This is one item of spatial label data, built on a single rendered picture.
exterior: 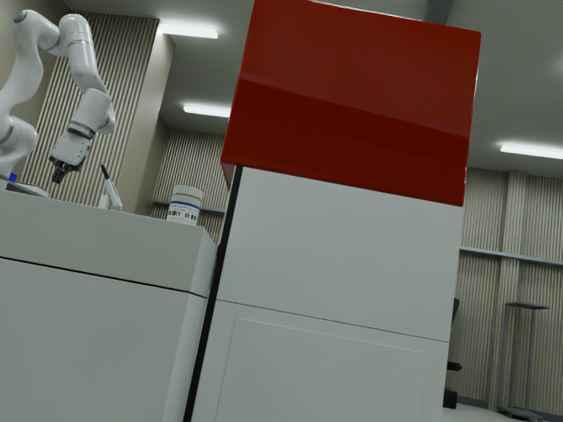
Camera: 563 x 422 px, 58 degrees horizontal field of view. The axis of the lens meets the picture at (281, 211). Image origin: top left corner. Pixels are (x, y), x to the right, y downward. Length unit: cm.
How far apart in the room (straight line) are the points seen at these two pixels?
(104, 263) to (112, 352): 19
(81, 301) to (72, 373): 15
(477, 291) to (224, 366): 825
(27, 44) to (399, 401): 171
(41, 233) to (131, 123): 515
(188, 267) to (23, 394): 42
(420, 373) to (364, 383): 16
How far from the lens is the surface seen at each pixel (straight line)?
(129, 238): 117
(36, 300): 122
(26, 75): 209
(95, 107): 181
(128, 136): 628
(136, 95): 647
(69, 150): 179
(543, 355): 979
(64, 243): 121
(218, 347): 147
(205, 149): 1018
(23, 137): 209
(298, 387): 147
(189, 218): 120
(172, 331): 113
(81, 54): 193
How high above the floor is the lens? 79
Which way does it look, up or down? 12 degrees up
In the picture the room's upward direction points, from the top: 11 degrees clockwise
